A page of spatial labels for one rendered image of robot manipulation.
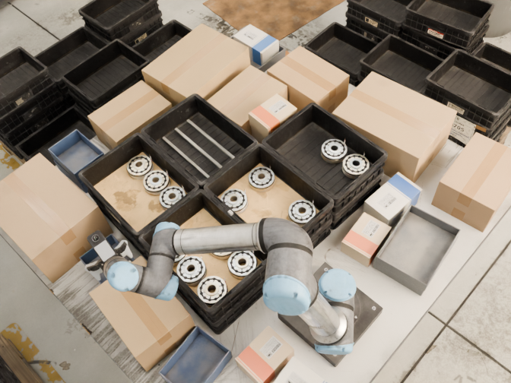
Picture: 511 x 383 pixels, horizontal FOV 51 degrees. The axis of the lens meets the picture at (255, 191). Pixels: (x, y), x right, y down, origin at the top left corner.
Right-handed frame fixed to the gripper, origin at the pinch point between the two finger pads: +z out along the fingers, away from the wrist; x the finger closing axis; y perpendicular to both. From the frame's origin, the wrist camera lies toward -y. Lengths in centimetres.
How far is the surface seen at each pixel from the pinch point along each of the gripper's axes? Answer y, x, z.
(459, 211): 62, 115, -18
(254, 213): 22, 53, 9
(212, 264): 26.6, 27.8, 4.0
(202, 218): 13.7, 36.5, 16.9
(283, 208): 26, 62, 5
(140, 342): 30.2, -7.2, -4.4
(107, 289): 13.6, -6.2, 11.9
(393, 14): -2, 224, 99
